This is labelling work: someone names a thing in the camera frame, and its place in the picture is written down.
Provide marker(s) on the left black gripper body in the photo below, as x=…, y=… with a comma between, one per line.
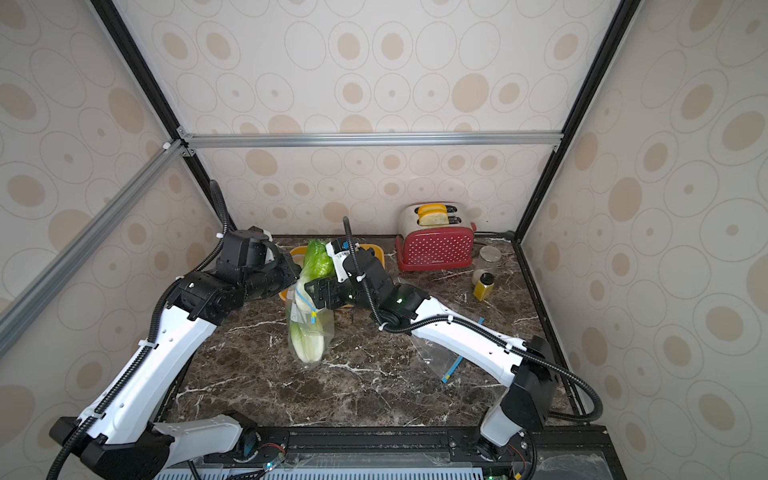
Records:
x=275, y=276

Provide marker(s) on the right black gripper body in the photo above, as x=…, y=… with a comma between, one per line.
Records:
x=321, y=294

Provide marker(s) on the clear zipper bag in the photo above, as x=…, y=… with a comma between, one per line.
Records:
x=298, y=309
x=441, y=360

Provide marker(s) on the chinese cabbage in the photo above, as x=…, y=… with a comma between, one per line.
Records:
x=308, y=340
x=317, y=264

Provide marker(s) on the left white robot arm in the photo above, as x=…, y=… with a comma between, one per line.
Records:
x=117, y=435

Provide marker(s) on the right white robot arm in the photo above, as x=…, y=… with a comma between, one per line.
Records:
x=522, y=367

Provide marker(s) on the yellow plastic tray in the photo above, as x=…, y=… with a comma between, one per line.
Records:
x=299, y=252

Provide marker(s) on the red toaster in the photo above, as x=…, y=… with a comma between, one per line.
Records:
x=446, y=247

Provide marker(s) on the pale toast slice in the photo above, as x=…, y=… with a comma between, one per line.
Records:
x=436, y=218

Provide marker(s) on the yellow toast slice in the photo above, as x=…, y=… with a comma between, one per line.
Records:
x=425, y=210

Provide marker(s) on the yellow oil bottle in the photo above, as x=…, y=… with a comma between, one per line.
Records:
x=484, y=284

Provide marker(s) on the horizontal aluminium bar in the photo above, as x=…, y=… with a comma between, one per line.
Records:
x=381, y=139

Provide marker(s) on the clear glass jar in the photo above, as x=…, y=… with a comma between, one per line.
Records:
x=489, y=258

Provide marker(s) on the left slanted aluminium bar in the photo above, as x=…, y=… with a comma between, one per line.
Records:
x=37, y=296

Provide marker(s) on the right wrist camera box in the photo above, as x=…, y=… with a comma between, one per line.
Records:
x=339, y=252

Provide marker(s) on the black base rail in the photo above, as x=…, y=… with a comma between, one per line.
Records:
x=448, y=452

